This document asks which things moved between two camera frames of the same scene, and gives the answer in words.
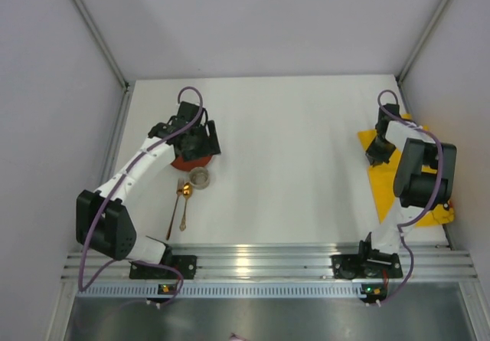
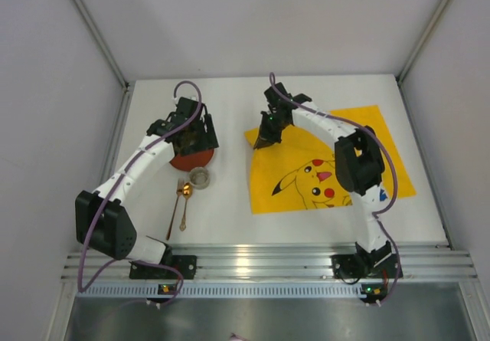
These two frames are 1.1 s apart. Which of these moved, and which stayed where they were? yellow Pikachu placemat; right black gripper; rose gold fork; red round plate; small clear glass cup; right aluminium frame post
Moved: right black gripper; yellow Pikachu placemat
Stayed: right aluminium frame post; small clear glass cup; red round plate; rose gold fork
